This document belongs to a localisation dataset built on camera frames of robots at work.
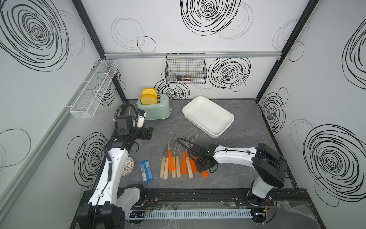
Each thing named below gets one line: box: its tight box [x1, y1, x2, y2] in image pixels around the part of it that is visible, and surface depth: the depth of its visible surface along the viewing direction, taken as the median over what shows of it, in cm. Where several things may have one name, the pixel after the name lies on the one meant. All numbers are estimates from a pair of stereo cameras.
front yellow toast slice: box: [140, 93, 158, 105], surface depth 98 cm
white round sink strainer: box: [121, 156, 135, 177], surface depth 85 cm
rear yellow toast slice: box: [141, 87, 158, 96], surface depth 98 cm
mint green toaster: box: [136, 93, 173, 121], surface depth 101 cm
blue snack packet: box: [139, 159, 154, 184], surface depth 84 cm
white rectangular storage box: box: [182, 95, 235, 139], surface depth 109 cm
